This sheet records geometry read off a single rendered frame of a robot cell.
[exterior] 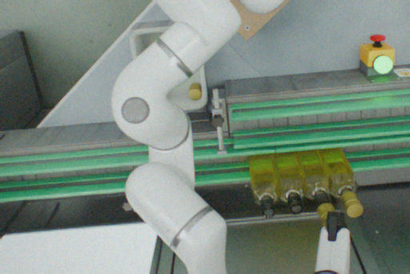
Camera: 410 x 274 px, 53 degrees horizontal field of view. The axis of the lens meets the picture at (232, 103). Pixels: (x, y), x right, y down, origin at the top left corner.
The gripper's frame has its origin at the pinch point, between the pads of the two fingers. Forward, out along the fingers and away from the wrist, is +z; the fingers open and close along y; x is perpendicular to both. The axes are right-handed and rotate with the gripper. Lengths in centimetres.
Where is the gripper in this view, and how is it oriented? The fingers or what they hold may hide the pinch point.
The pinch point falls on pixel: (335, 228)
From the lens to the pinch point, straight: 84.6
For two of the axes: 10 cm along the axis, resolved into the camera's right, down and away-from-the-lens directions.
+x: -9.5, -0.1, 3.0
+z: 2.8, -3.7, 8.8
